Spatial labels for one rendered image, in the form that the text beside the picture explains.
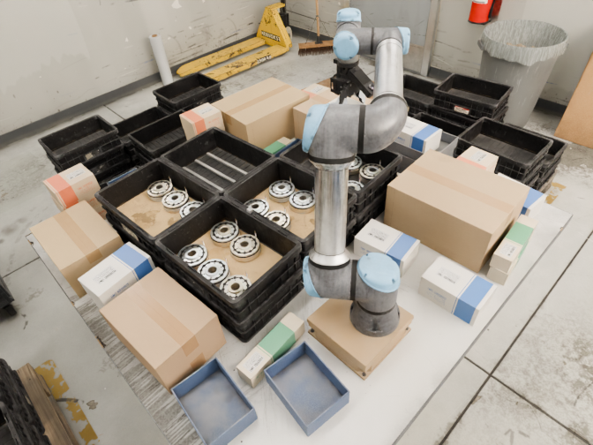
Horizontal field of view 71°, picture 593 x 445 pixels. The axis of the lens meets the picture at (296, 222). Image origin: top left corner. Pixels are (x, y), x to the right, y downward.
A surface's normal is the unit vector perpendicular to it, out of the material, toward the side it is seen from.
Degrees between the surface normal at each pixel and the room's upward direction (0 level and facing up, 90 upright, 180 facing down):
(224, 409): 0
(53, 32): 90
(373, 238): 0
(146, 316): 0
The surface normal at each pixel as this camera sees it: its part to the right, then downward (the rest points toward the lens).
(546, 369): -0.07, -0.72
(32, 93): 0.70, 0.47
